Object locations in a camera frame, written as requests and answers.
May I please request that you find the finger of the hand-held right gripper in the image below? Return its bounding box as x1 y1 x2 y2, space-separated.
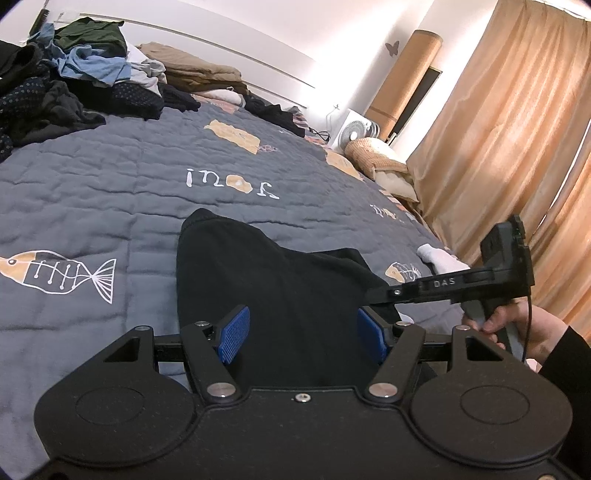
362 281 416 306

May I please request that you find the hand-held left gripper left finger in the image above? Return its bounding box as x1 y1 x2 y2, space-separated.
104 305 251 404

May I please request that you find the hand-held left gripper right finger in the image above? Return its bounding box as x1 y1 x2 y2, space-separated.
356 307 509 404

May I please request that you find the black t-shirt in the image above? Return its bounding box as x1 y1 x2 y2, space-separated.
175 208 402 388

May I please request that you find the person's right forearm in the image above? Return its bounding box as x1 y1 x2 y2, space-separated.
538 325 591 444

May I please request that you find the person's right hand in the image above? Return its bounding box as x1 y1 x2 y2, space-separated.
480 298 570 361

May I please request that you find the white folded garment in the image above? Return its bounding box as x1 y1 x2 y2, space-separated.
418 244 472 278

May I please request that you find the tan pillow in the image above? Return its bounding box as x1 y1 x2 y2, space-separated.
344 137 419 204

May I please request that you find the tan curtain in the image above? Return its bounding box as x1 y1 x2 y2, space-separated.
406 0 591 342

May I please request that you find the white fan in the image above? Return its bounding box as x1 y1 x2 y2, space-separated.
330 108 382 153

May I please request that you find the grey quilted bedspread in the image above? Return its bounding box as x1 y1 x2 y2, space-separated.
0 99 467 462

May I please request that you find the black framed panel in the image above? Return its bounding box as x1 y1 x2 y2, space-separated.
388 67 443 141

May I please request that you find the rolled tan mat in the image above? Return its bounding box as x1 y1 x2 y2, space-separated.
365 30 444 139

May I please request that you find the black crumpled garment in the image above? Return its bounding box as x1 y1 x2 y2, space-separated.
244 93 308 137

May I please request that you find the white pillow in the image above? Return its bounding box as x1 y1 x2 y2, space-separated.
191 89 245 108

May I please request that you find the small black garment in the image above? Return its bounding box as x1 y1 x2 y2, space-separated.
159 83 201 114

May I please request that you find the navy dotted garment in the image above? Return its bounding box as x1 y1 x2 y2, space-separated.
111 83 164 121
0 76 51 162

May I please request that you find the tan folded garment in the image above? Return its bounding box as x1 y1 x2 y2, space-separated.
139 41 245 93

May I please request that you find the dark grey garment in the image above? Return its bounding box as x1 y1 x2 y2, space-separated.
9 80 107 148

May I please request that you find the white grey shirt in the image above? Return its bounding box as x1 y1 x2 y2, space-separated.
124 44 167 93

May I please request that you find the light blue shirt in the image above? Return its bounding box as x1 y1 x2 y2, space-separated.
58 46 132 88

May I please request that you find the green shirt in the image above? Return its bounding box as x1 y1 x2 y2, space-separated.
53 17 127 58

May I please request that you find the blue denim garment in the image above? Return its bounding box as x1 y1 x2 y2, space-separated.
28 23 56 47

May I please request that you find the black hairbrush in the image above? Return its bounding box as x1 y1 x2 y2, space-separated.
30 7 51 35

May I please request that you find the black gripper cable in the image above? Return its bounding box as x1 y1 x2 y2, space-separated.
521 231 537 361

